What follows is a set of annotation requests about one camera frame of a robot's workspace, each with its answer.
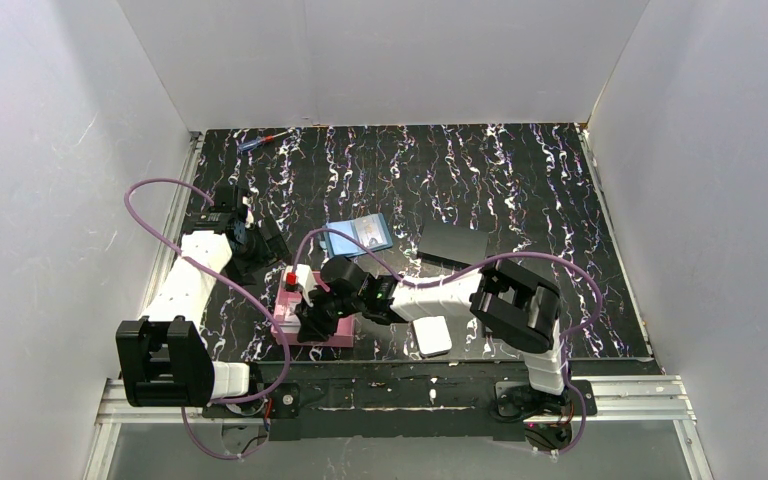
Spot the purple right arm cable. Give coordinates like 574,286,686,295
291,227,604,458

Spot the blue red handled screwdriver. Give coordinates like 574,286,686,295
237,131,289,153

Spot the blue leather card holder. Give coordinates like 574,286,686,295
322,213,394,258

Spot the silver VIP credit card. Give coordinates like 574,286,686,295
353,215,389,250

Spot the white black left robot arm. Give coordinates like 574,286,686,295
115,185,290,407

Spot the white small box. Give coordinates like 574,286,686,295
411,316,453,358

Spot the pink plastic tray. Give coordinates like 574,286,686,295
271,268,357,349

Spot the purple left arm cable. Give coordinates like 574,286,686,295
124,177,293,462

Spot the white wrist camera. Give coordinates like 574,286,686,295
280,264,317,305
238,193,255,228

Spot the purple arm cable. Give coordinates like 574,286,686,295
291,227,604,458
124,177,293,462

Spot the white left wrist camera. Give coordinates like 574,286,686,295
238,193,255,228

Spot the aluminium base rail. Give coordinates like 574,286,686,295
84,371,712,479

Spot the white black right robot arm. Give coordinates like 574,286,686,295
283,255,574,418

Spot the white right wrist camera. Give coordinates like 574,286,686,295
280,264,317,305

